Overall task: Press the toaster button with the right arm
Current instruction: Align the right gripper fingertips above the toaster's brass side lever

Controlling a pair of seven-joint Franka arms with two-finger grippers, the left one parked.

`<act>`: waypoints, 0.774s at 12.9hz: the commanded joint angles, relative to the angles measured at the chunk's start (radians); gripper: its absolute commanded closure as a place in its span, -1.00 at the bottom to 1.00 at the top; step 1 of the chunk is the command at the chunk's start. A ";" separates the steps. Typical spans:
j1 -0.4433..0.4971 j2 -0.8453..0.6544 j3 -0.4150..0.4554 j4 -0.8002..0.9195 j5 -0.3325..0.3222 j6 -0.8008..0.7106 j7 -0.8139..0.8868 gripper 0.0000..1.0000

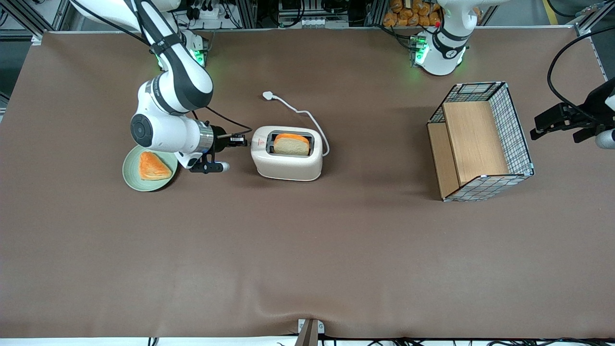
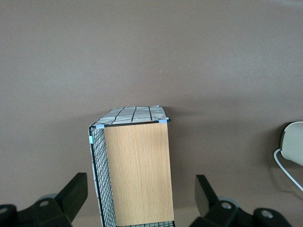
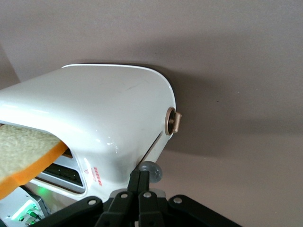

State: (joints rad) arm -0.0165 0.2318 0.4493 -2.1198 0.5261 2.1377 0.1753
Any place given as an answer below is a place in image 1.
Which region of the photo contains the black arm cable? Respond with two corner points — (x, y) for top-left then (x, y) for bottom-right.
(547, 26), (615, 118)
(192, 107), (253, 140)

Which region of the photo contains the metal table clamp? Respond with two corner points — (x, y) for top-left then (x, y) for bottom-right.
(294, 319), (325, 346)

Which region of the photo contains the aluminium frame strut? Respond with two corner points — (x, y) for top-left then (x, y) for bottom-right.
(0, 0), (68, 37)
(574, 0), (615, 37)

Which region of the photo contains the green round plate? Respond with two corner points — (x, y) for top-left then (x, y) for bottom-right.
(122, 145), (179, 192)

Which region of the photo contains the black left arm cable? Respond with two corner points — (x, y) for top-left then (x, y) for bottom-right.
(547, 26), (615, 118)

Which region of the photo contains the light wooden shelf insert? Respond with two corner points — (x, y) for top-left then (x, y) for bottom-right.
(428, 101), (510, 198)

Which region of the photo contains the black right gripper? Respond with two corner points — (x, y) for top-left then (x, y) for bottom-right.
(210, 126), (248, 150)

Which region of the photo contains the white toaster power cable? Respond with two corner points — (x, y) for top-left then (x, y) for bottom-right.
(262, 91), (331, 157)

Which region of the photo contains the orange triangular toast piece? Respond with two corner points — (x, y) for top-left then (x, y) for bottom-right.
(139, 151), (173, 181)

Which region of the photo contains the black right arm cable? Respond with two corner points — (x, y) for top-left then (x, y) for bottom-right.
(192, 107), (253, 140)

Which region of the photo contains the wire basket with wooden lid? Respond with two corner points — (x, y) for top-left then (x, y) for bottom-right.
(427, 81), (535, 202)

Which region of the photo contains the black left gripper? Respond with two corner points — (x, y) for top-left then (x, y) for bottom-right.
(530, 102), (600, 144)

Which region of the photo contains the white power strip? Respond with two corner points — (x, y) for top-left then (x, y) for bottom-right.
(190, 0), (231, 21)

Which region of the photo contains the bag of bread rolls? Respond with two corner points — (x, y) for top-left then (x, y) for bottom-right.
(383, 0), (443, 28)

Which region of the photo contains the cream two-slot toaster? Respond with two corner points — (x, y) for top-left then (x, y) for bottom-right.
(250, 125), (323, 182)

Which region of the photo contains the bread slice in toaster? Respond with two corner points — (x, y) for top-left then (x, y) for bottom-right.
(274, 133), (311, 156)

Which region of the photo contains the brown table mat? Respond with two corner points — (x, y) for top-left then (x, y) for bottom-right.
(0, 26), (615, 339)

